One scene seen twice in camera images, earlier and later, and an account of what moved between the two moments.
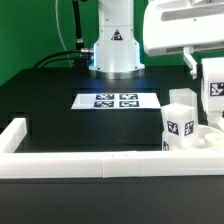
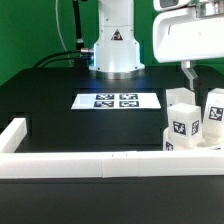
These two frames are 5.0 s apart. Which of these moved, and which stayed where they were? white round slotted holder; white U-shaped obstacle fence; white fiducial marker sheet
Moved: white round slotted holder
Stayed: white U-shaped obstacle fence; white fiducial marker sheet
